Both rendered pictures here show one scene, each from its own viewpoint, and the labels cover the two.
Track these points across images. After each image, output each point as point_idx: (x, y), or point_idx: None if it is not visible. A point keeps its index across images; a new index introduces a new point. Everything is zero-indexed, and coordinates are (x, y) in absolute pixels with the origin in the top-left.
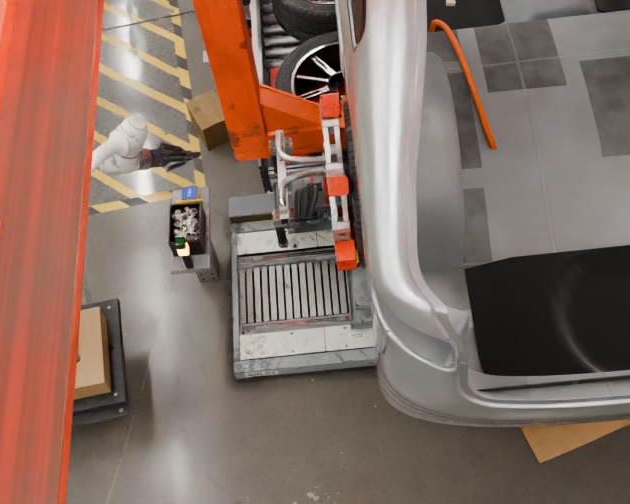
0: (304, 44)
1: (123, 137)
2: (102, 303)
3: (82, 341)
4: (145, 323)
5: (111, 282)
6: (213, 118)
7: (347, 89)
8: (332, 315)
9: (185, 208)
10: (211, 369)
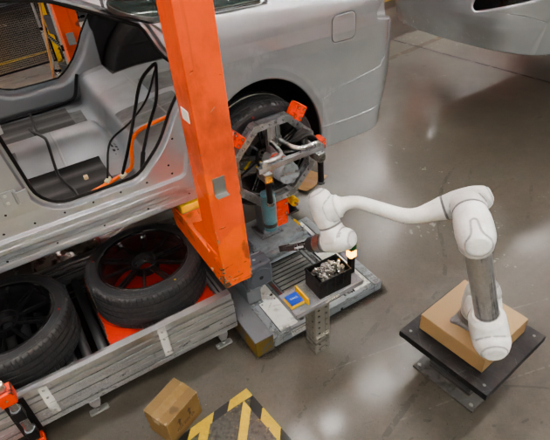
0: (107, 294)
1: (335, 195)
2: (411, 336)
3: (453, 307)
4: (386, 360)
5: (373, 407)
6: (179, 389)
7: (257, 64)
8: (308, 257)
9: (317, 271)
10: (385, 305)
